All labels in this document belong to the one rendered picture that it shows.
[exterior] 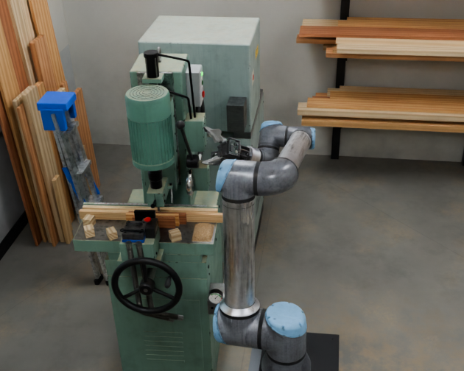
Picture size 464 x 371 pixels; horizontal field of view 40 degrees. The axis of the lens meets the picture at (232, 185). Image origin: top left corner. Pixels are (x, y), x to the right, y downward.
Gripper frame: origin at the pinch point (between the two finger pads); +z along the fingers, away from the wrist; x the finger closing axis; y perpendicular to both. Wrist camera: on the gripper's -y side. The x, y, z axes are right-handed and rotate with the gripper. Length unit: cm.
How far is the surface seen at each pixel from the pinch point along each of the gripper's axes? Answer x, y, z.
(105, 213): 19, -55, 13
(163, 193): 13.3, -28.3, -0.5
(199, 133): -14.2, -19.3, -11.0
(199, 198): 1, -56, -36
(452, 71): -138, -48, -237
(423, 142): -102, -91, -257
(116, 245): 35, -46, 10
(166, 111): -10.9, -3.3, 14.7
